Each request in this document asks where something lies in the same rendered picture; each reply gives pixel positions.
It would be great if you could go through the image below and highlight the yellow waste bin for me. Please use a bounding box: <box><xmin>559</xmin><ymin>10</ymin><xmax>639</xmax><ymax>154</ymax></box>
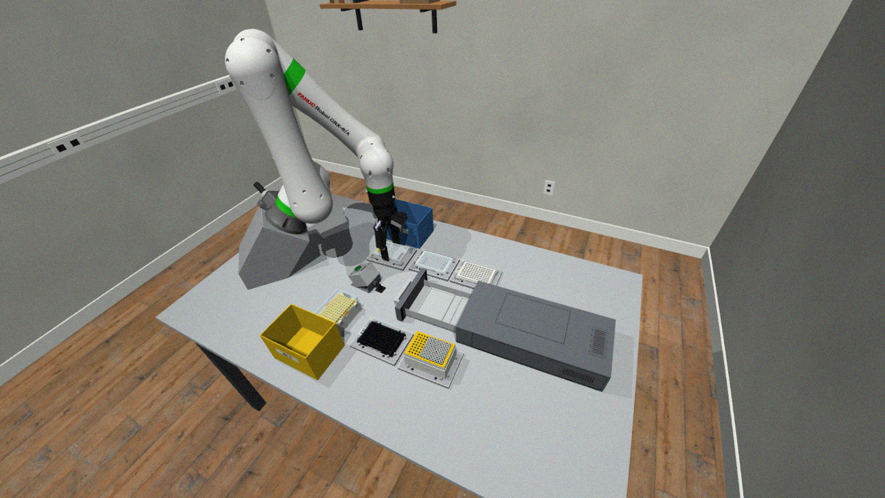
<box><xmin>260</xmin><ymin>304</ymin><xmax>344</xmax><ymax>380</ymax></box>

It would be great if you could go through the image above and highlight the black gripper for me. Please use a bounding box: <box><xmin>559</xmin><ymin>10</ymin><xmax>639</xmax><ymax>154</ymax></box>
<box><xmin>373</xmin><ymin>203</ymin><xmax>400</xmax><ymax>260</ymax></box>

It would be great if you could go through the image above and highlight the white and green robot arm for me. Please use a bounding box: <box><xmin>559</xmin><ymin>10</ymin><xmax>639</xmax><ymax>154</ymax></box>
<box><xmin>225</xmin><ymin>29</ymin><xmax>395</xmax><ymax>234</ymax></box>

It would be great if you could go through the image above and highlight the blue bin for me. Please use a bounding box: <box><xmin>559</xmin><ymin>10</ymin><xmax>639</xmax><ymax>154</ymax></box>
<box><xmin>393</xmin><ymin>199</ymin><xmax>434</xmax><ymax>249</ymax></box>

